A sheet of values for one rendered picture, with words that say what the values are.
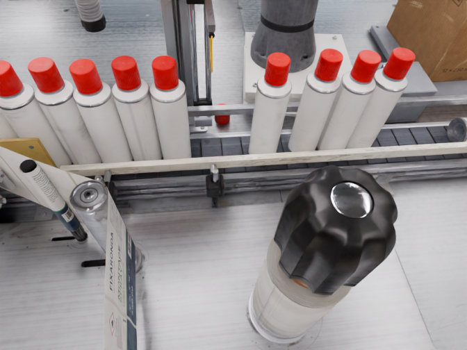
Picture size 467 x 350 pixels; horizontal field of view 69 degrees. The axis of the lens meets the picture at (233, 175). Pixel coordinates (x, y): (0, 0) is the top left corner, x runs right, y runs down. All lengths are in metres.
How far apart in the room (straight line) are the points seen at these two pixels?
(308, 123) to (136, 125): 0.27
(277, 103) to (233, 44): 0.48
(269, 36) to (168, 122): 0.35
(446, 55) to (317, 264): 0.74
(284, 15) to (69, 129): 0.46
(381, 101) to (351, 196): 0.36
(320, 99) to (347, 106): 0.05
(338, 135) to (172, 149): 0.28
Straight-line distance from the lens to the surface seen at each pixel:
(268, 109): 0.52
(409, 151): 0.69
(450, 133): 0.80
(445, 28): 0.93
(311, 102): 0.54
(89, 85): 0.49
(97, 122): 0.53
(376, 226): 0.24
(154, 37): 1.00
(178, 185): 0.60
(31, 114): 0.55
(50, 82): 0.51
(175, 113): 0.51
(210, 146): 0.64
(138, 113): 0.51
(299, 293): 0.32
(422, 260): 0.68
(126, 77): 0.48
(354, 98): 0.55
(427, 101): 0.72
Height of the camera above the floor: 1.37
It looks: 55 degrees down
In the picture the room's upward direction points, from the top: 5 degrees clockwise
